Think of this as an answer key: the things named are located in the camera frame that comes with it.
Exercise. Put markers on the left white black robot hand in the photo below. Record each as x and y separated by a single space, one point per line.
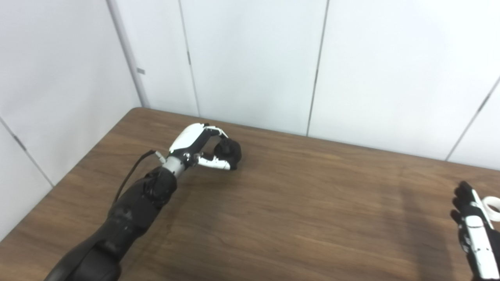
187 138

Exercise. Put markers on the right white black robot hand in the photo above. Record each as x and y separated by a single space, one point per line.
478 234

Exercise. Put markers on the round black part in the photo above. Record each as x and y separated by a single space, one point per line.
231 152

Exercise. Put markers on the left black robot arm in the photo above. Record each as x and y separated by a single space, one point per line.
133 210

